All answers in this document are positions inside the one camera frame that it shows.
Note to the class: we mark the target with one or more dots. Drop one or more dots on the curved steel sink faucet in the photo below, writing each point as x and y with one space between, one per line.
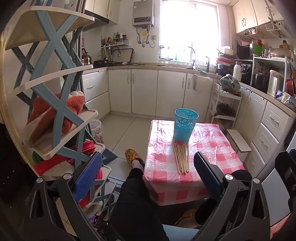
193 52

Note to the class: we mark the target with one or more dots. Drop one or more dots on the white step stool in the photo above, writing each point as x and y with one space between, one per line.
240 141

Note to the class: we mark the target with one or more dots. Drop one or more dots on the black pot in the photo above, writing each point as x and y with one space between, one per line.
225 110

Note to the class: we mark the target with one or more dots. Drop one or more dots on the cream base cabinets with doors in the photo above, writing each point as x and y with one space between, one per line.
143 90

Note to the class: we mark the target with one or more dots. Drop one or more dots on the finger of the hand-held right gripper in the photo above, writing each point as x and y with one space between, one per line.
288 194

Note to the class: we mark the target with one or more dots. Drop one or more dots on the cream and blue shoe rack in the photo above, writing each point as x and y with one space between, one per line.
57 102

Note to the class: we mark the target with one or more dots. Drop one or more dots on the blue cloth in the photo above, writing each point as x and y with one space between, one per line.
180 233

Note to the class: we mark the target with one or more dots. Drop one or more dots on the orange plush slipper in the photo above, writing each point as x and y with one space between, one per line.
74 104

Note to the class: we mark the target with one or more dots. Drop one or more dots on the white water boiler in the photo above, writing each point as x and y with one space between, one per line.
274 83

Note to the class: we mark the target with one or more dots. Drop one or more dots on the grey wall water heater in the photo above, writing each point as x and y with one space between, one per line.
143 14

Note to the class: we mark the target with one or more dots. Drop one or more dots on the range hood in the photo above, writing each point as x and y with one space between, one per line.
97 24

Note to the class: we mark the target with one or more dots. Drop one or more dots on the bundle of wooden chopsticks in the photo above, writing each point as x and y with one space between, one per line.
181 160

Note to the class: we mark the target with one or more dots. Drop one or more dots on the wall utensil rack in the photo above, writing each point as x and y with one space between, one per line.
113 42

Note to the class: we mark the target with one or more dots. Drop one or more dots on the white trolley rack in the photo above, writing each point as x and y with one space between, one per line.
231 97

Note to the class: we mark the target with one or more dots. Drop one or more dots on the yellow floral slipper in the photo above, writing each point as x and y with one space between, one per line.
187 216
130 155

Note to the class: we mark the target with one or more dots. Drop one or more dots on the white counter shelf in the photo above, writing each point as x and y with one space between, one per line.
268 60

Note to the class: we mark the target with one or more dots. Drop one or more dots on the person's left leg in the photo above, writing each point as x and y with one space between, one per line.
136 204

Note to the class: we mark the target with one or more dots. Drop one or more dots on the red pot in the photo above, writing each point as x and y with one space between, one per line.
290 87

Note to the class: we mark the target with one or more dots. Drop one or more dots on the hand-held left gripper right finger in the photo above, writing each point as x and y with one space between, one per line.
205 172

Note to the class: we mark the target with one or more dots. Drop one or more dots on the stack of dishes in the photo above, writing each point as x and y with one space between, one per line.
225 62

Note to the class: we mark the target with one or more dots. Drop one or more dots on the blue dustpan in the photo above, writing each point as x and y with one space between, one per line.
108 156

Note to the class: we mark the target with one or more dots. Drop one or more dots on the red checkered plastic tablecloth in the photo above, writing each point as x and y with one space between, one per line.
208 148

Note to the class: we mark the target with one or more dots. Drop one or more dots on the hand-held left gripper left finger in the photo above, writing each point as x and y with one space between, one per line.
89 176

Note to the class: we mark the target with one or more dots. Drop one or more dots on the steel kettle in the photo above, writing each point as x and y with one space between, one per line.
86 58

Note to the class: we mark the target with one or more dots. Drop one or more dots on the green plastic bag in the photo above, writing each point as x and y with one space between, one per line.
230 84

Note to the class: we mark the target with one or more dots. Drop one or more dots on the black wok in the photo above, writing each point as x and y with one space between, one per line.
100 63

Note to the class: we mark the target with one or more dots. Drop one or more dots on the black microwave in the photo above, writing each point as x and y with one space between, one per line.
244 52

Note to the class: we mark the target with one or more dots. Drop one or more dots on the red and white plush slipper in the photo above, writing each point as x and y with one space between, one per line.
53 166

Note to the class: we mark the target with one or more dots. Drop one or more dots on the blue perforated plastic basket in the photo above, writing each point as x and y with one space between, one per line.
185 127

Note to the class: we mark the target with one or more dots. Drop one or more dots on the floral trash bin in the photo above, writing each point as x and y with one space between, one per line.
97 132

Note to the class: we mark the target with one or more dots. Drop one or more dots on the white thermos bottle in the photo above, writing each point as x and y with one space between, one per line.
237 71

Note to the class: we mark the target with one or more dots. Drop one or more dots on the cream upper cabinets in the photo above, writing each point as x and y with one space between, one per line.
249 14
106 9

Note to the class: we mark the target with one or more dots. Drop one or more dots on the kitchen window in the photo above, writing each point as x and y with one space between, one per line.
189 30

